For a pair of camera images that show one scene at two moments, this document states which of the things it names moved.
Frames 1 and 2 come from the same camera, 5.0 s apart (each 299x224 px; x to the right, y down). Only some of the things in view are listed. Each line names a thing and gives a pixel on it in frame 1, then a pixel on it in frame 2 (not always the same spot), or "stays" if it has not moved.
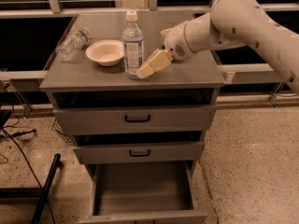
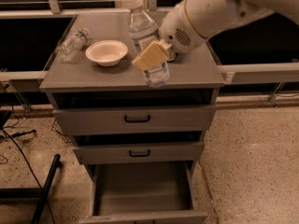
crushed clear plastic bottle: [71, 47] stays
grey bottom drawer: [158, 192] stays
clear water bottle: [133, 38] → [143, 32]
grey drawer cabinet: [142, 128] stays
